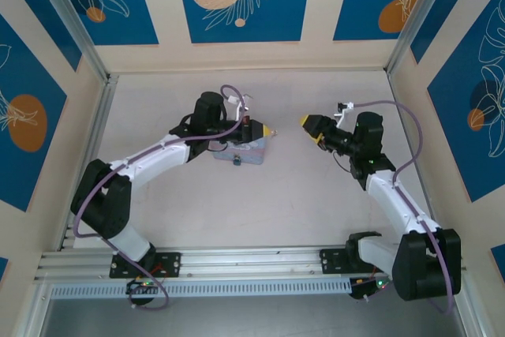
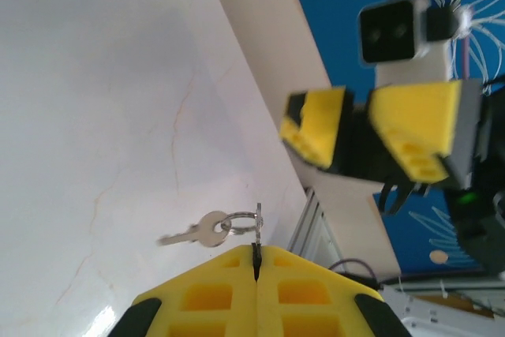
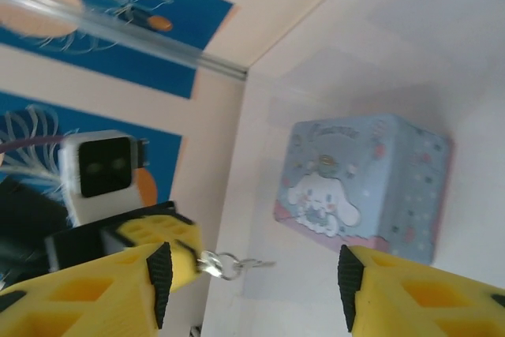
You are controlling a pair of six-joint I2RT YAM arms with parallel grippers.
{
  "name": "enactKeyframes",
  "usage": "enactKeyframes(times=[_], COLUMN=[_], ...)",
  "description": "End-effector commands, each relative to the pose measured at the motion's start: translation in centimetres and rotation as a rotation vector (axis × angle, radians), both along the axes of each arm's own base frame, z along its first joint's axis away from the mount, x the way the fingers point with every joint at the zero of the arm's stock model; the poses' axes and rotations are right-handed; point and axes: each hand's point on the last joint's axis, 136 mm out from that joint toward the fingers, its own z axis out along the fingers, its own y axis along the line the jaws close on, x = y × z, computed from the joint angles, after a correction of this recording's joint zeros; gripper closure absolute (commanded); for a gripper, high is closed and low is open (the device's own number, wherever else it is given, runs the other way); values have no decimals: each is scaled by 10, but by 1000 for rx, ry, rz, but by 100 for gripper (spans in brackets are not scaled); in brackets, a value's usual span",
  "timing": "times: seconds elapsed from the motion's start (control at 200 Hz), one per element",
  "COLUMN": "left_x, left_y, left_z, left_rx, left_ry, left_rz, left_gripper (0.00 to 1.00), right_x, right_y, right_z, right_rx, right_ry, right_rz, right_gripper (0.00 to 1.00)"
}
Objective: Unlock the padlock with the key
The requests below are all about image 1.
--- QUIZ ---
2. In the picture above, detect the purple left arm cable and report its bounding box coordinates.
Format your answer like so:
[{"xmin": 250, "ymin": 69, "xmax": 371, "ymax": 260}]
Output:
[{"xmin": 72, "ymin": 84, "xmax": 248, "ymax": 310}]

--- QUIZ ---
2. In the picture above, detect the right controller board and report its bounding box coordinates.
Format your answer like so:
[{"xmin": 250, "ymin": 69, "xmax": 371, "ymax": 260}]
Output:
[{"xmin": 350, "ymin": 276, "xmax": 391, "ymax": 301}]

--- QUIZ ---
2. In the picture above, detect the red wire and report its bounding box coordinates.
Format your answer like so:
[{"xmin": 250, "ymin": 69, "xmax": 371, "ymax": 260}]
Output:
[{"xmin": 137, "ymin": 260, "xmax": 170, "ymax": 279}]

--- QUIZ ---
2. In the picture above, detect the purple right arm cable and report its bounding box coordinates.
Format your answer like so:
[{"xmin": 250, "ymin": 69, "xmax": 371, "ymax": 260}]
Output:
[{"xmin": 353, "ymin": 99, "xmax": 455, "ymax": 314}]

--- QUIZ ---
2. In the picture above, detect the grey slotted cable duct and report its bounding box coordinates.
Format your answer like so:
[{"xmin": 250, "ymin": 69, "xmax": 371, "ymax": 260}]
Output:
[{"xmin": 49, "ymin": 276, "xmax": 354, "ymax": 300}]

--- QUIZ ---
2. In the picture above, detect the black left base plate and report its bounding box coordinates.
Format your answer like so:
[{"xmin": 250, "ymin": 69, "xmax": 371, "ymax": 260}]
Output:
[{"xmin": 109, "ymin": 252, "xmax": 182, "ymax": 279}]

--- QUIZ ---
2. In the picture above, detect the thin black right gripper wire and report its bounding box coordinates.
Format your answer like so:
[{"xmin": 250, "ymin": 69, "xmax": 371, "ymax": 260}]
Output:
[{"xmin": 330, "ymin": 149, "xmax": 355, "ymax": 174}]

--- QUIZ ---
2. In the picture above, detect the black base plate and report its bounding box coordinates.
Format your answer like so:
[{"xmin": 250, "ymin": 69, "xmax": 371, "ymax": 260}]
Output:
[
  {"xmin": 320, "ymin": 248, "xmax": 356, "ymax": 275},
  {"xmin": 109, "ymin": 252, "xmax": 182, "ymax": 279}
]

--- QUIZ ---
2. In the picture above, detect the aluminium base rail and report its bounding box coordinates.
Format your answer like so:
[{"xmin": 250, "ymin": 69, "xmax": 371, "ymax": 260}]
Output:
[{"xmin": 35, "ymin": 244, "xmax": 469, "ymax": 283}]

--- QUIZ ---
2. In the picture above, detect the controller board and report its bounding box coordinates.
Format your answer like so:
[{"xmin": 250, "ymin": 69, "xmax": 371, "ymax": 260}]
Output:
[
  {"xmin": 125, "ymin": 278, "xmax": 159, "ymax": 299},
  {"xmin": 350, "ymin": 276, "xmax": 391, "ymax": 301}
]

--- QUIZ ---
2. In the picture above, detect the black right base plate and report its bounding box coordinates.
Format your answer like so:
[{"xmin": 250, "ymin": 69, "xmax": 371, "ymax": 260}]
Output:
[{"xmin": 320, "ymin": 248, "xmax": 356, "ymax": 275}]

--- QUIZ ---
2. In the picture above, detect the left controller board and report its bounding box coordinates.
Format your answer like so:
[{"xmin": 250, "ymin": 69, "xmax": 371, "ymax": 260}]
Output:
[{"xmin": 125, "ymin": 278, "xmax": 159, "ymax": 299}]

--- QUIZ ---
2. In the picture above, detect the aluminium table side rail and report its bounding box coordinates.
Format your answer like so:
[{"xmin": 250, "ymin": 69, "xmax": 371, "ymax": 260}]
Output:
[{"xmin": 57, "ymin": 74, "xmax": 119, "ymax": 252}]

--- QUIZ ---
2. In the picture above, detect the aluminium frame post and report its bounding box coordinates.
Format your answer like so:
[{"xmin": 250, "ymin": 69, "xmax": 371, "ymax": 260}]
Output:
[
  {"xmin": 28, "ymin": 0, "xmax": 119, "ymax": 86},
  {"xmin": 385, "ymin": 0, "xmax": 485, "ymax": 77}
]

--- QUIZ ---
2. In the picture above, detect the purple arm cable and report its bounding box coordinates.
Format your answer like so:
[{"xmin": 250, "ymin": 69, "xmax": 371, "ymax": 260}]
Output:
[
  {"xmin": 72, "ymin": 84, "xmax": 248, "ymax": 310},
  {"xmin": 353, "ymin": 99, "xmax": 455, "ymax": 314}
]

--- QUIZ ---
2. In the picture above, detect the clear plastic bag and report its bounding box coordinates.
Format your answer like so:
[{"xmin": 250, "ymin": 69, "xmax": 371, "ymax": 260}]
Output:
[{"xmin": 211, "ymin": 136, "xmax": 270, "ymax": 166}]

